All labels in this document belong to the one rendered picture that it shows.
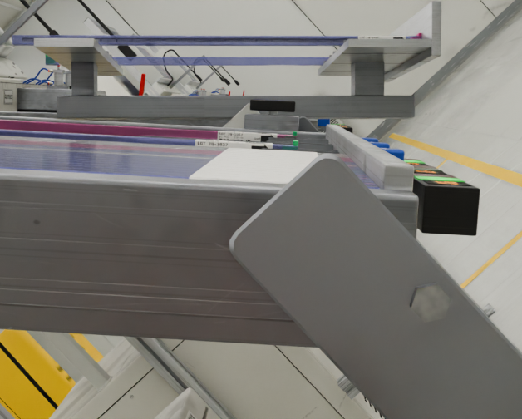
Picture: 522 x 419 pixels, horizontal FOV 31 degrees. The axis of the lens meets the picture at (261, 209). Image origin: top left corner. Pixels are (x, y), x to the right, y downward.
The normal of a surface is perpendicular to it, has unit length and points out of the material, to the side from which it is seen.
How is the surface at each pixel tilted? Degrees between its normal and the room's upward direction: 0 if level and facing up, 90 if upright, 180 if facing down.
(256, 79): 90
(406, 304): 90
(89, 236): 90
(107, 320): 90
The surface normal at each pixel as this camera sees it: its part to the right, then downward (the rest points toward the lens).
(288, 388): -0.04, 0.11
